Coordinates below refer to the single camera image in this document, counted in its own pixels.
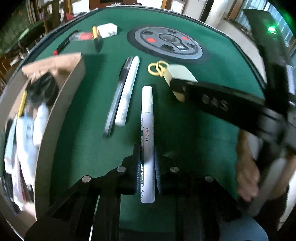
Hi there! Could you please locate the white plastic bottle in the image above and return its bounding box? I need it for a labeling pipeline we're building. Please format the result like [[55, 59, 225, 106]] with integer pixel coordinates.
[[33, 102, 49, 146]]

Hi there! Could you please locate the red item in clear pack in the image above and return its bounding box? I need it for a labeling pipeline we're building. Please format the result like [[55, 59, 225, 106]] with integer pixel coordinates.
[[69, 32, 93, 42]]

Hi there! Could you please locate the cardboard box tray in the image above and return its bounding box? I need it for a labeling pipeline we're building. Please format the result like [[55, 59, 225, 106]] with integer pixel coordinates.
[[1, 53, 86, 237]]

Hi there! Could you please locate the yellow black utility knife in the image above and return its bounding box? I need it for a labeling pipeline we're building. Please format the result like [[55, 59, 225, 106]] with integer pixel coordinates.
[[92, 26, 103, 53]]

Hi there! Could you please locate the clear black gel pen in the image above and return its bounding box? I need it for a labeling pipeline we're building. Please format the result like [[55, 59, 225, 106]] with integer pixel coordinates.
[[103, 56, 133, 138]]

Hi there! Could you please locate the round table centre console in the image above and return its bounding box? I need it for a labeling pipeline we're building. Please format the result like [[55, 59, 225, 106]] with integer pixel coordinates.
[[126, 26, 210, 64]]

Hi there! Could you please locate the black pen red tip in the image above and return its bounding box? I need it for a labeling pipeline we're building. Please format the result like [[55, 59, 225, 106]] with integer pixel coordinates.
[[53, 30, 79, 56]]

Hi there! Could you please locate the person's right hand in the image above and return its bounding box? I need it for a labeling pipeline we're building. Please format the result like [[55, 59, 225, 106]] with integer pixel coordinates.
[[235, 129, 290, 202]]

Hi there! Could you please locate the small white box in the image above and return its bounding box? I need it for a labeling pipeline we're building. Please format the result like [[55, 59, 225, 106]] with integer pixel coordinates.
[[97, 23, 118, 39]]

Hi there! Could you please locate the white paint marker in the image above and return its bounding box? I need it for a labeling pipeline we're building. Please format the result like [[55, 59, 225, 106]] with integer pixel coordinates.
[[140, 85, 155, 204]]

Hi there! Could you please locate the white slim marker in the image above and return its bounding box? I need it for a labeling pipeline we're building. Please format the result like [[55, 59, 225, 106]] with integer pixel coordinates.
[[115, 56, 140, 126]]

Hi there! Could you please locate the white squeeze tube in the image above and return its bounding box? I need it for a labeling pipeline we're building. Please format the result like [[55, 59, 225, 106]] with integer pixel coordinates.
[[4, 115, 37, 210]]

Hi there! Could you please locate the gold key ring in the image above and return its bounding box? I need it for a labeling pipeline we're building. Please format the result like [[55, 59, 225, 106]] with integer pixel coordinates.
[[147, 60, 170, 77]]

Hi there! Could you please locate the cream rectangular case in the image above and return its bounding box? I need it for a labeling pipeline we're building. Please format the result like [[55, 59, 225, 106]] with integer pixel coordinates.
[[164, 64, 198, 102]]

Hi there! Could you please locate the gold yellow marker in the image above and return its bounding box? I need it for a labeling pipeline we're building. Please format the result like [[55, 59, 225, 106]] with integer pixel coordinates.
[[17, 90, 28, 118]]

